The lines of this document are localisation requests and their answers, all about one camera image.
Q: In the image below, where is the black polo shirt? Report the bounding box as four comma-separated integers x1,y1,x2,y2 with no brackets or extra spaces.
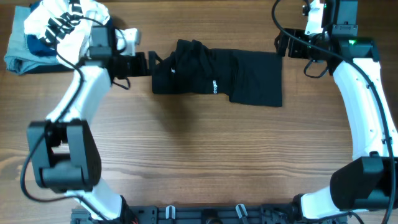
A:
151,39,282,107

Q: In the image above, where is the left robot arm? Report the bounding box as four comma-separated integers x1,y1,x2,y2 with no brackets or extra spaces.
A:
25,25,149,223

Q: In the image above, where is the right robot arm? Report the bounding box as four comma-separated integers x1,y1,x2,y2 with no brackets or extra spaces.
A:
275,1,397,223

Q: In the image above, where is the white shirt with black print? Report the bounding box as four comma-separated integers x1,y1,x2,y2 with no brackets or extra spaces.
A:
24,0,111,70

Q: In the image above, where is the dark blue folded garment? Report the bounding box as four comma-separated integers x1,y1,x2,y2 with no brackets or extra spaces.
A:
26,0,113,58

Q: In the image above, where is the light blue folded garment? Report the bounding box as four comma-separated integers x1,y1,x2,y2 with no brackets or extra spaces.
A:
4,6,71,75

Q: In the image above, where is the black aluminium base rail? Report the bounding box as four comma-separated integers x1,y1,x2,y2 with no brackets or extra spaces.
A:
71,203,363,224

